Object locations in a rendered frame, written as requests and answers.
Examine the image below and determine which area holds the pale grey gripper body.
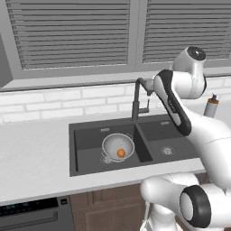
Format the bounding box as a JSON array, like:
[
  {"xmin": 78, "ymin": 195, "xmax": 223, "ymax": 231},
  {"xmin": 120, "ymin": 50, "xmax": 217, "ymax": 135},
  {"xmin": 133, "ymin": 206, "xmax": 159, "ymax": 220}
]
[{"xmin": 145, "ymin": 77, "xmax": 157, "ymax": 97}]

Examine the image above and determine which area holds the brown cupboard door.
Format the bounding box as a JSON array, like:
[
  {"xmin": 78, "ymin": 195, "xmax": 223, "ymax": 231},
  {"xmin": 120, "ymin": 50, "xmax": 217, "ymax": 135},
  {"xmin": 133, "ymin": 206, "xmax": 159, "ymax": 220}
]
[{"xmin": 78, "ymin": 189, "xmax": 149, "ymax": 231}]

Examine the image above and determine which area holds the black dishwasher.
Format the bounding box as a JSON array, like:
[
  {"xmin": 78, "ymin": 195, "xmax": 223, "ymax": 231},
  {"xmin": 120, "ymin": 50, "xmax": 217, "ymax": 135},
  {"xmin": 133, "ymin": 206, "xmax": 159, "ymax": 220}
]
[{"xmin": 0, "ymin": 195, "xmax": 76, "ymax": 231}]

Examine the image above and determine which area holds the grey window blind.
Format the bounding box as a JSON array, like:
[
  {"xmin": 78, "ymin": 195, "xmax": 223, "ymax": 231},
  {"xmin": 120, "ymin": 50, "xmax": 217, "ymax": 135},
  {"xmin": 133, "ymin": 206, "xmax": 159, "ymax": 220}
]
[
  {"xmin": 5, "ymin": 0, "xmax": 132, "ymax": 71},
  {"xmin": 142, "ymin": 0, "xmax": 231, "ymax": 64}
]

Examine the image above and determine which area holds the grey window frame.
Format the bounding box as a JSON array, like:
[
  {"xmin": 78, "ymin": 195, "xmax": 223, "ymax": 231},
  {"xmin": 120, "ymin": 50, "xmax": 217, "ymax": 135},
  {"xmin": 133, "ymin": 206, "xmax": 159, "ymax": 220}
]
[{"xmin": 0, "ymin": 0, "xmax": 231, "ymax": 92}]

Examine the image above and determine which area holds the grey soap dispenser bottle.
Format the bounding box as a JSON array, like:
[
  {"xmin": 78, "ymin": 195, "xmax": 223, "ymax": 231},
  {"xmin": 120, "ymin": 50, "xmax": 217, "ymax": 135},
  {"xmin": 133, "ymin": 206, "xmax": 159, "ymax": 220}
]
[{"xmin": 203, "ymin": 93, "xmax": 220, "ymax": 119}]

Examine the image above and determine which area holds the dark grey sink faucet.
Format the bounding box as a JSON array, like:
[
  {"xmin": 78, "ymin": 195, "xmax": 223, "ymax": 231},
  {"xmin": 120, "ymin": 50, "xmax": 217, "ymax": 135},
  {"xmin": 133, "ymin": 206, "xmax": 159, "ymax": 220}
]
[{"xmin": 131, "ymin": 77, "xmax": 152, "ymax": 122}]

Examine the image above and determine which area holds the white metal colander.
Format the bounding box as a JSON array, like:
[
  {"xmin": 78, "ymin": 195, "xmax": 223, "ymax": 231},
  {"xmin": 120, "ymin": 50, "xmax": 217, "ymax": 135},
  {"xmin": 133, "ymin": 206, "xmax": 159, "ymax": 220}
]
[{"xmin": 100, "ymin": 133, "xmax": 135, "ymax": 163}]

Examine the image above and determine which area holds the dark grey double sink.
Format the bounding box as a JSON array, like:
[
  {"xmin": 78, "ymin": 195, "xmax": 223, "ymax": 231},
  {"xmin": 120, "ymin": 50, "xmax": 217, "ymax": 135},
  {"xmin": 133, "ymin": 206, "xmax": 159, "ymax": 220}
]
[{"xmin": 68, "ymin": 113, "xmax": 201, "ymax": 178}]

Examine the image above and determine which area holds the orange tangerine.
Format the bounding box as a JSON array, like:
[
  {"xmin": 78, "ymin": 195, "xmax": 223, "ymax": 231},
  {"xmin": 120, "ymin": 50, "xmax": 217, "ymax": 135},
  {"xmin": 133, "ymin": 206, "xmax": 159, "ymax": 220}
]
[{"xmin": 116, "ymin": 148, "xmax": 126, "ymax": 159}]

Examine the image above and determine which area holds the dark dishwasher handle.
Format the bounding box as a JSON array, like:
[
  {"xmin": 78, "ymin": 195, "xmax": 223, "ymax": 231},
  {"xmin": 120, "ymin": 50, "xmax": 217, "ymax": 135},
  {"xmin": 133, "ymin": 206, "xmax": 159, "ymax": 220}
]
[{"xmin": 0, "ymin": 210, "xmax": 59, "ymax": 230}]

